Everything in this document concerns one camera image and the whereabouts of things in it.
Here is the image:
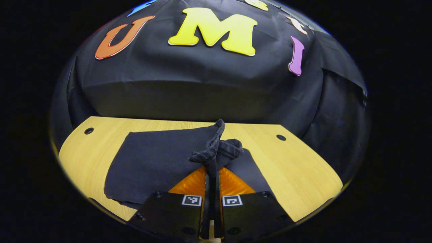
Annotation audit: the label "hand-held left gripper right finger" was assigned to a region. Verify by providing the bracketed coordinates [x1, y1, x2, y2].
[216, 167, 295, 242]

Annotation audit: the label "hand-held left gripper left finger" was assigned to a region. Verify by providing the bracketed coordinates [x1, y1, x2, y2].
[128, 166, 210, 242]

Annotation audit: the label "dark grey jeans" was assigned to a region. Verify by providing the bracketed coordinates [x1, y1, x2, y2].
[104, 119, 274, 210]

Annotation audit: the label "black backdrop cloth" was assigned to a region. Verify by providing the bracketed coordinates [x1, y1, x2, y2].
[51, 0, 370, 184]

